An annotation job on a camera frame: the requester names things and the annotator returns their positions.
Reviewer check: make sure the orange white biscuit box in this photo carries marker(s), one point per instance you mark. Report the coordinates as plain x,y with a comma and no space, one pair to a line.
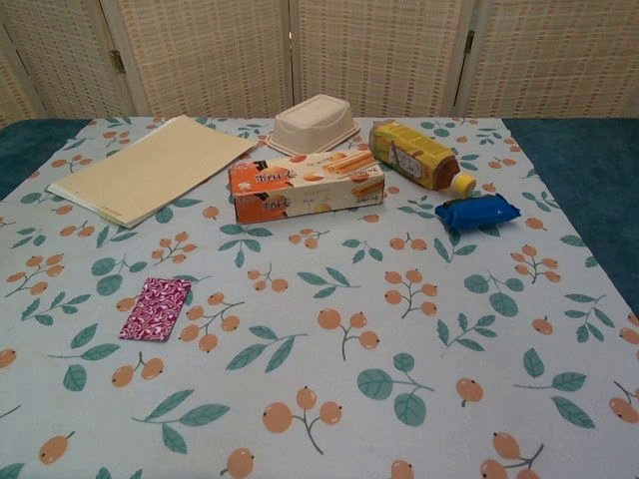
299,194

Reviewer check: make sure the beige plastic container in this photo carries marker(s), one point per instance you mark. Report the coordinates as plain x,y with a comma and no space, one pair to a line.
312,125

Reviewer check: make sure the fruit leaf print tablecloth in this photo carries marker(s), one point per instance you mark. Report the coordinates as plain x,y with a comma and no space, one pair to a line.
319,349

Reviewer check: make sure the woven folding screen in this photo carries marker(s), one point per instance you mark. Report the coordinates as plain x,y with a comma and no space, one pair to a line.
209,50

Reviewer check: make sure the blue snack packet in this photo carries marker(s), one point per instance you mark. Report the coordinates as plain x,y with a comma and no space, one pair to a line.
474,212

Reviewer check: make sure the cream manila paper folder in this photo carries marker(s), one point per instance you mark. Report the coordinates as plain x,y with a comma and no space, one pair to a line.
150,164

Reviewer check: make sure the pink patterned packet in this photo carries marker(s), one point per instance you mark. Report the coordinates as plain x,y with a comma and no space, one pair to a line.
155,309

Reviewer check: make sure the yellow label tea bottle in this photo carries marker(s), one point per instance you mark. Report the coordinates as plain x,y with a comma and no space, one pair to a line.
414,152

